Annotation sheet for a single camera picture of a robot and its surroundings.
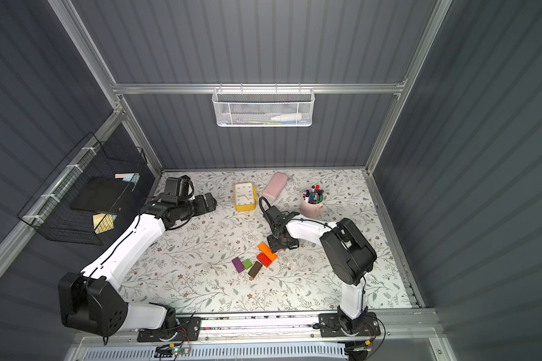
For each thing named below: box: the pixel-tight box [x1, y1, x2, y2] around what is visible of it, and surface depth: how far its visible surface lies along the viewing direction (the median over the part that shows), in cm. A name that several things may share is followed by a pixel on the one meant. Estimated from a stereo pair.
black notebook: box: [69, 175, 136, 214], surface depth 75 cm
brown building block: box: [247, 260, 263, 279], surface depth 88 cm
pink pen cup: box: [299, 185, 325, 220], surface depth 96 cm
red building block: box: [256, 252, 273, 268], surface depth 91 cm
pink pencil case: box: [261, 172, 289, 201], surface depth 114 cm
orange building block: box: [257, 242, 278, 261], surface depth 93 cm
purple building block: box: [231, 256, 246, 274], surface depth 89 cm
